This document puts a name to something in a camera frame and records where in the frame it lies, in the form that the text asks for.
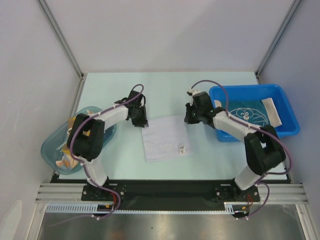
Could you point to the left aluminium frame post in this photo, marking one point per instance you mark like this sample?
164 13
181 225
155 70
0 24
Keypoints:
54 25

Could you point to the aluminium front rail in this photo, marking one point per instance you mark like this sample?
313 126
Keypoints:
272 193

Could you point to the Doraemon teal beige towel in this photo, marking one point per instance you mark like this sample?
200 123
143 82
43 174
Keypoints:
259 112

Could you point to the lavender white cloth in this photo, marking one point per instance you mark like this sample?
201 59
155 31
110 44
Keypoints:
166 138

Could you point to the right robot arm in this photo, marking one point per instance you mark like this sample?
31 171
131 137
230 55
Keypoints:
263 150

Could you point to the white cable duct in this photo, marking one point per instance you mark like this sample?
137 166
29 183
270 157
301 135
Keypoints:
103 209

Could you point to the aluminium frame post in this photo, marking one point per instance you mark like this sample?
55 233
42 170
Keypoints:
54 25
278 37

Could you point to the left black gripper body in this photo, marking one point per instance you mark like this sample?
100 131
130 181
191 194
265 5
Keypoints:
140 118

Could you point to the blue plastic bin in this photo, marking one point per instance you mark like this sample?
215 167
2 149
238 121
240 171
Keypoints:
290 126

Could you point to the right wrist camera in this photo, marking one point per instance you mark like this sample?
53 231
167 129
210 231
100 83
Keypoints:
192 92

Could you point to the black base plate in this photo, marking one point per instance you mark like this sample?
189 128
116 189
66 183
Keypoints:
154 194

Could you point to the right aluminium frame post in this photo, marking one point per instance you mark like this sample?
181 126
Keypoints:
278 37

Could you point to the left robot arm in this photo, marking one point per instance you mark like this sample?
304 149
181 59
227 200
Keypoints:
86 138

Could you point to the teal translucent basket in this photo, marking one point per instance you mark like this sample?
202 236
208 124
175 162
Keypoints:
52 147

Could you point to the orange brown towel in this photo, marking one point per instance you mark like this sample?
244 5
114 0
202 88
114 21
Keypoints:
67 163

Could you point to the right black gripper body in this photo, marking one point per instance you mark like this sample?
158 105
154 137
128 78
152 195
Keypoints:
190 115

